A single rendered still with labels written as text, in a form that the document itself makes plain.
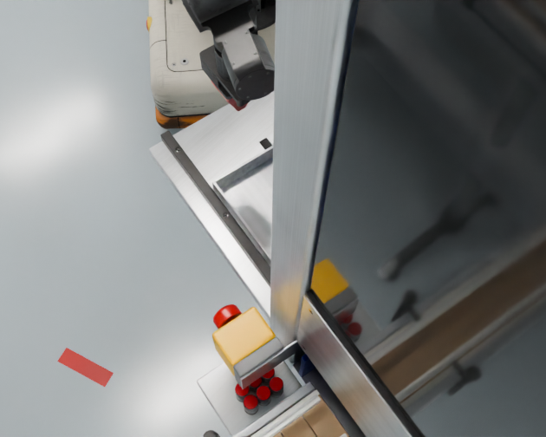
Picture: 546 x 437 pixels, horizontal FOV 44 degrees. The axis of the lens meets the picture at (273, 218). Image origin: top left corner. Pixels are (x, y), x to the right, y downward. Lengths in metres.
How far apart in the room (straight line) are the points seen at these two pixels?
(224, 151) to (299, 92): 0.76
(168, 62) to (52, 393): 1.01
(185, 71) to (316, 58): 1.68
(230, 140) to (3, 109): 1.38
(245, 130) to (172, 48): 0.95
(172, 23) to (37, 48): 0.61
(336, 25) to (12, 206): 1.97
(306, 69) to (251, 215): 0.73
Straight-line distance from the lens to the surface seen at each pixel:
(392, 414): 0.75
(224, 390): 1.07
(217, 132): 1.25
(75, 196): 2.26
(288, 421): 0.97
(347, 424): 1.07
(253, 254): 1.11
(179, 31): 2.20
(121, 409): 2.00
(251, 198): 1.18
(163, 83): 2.09
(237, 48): 0.83
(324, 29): 0.40
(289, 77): 0.47
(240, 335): 0.93
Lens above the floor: 1.93
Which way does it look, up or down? 64 degrees down
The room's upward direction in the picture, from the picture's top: 1 degrees clockwise
